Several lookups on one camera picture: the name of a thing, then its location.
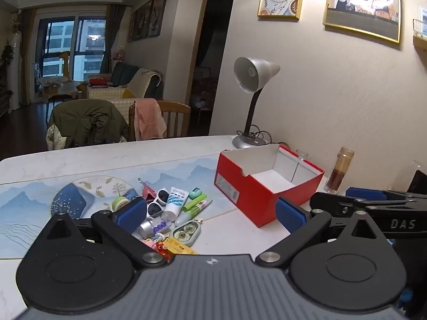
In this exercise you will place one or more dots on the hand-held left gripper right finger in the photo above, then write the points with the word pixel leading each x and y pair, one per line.
pixel 290 216

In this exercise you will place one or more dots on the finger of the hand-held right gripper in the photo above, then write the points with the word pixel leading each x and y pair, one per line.
pixel 333 205
pixel 363 194

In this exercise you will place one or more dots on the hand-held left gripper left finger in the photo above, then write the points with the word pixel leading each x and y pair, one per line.
pixel 130 215

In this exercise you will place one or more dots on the green-lidded toothpick jar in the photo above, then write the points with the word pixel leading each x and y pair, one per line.
pixel 120 203

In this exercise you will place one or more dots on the silver-capped clear jar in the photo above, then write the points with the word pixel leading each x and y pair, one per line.
pixel 146 228

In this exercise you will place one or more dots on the pink cartoon toy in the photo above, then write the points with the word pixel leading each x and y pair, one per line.
pixel 151 241

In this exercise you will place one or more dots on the white sunglasses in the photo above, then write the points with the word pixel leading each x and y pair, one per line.
pixel 163 196

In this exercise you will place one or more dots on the red cardboard box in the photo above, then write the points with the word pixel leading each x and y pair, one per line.
pixel 247 186

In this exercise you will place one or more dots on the small yellow box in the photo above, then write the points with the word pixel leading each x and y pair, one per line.
pixel 176 246

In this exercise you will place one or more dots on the correction tape dispenser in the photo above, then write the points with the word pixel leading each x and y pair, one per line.
pixel 186 232

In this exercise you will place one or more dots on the green highlighter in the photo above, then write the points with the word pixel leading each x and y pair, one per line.
pixel 195 203

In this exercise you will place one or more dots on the amber glass bottle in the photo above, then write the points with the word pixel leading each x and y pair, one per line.
pixel 338 170

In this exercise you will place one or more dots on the white cream tube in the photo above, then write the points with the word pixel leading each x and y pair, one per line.
pixel 175 201

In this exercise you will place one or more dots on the clear glass cup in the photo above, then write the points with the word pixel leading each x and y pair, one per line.
pixel 302 156

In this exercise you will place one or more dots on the teal pencil sharpener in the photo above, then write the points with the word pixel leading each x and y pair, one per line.
pixel 195 193

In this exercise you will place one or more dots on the pink cloth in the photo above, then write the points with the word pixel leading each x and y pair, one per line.
pixel 150 116

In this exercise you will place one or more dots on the olive green jacket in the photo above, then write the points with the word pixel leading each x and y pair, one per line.
pixel 86 120

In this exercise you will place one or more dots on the wooden chair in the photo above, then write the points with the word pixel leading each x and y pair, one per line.
pixel 176 113

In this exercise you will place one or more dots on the beige sofa blanket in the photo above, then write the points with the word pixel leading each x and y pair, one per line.
pixel 140 81

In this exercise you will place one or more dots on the red cushion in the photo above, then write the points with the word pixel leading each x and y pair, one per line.
pixel 97 82

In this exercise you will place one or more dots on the cluttered side table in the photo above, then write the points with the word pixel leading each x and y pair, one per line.
pixel 56 85

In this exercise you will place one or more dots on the silver desk lamp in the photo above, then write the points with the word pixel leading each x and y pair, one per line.
pixel 253 70

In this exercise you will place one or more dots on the grey curtain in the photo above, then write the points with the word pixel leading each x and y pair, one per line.
pixel 111 36

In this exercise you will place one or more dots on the large window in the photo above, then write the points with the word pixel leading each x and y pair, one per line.
pixel 70 43

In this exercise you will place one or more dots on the wooden wall shelf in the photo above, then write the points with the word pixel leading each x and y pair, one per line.
pixel 421 30

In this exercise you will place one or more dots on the dark framed wall picture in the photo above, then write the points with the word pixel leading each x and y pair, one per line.
pixel 144 20
pixel 132 26
pixel 158 13

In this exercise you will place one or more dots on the cartoon wall poster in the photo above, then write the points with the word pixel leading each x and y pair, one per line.
pixel 363 3

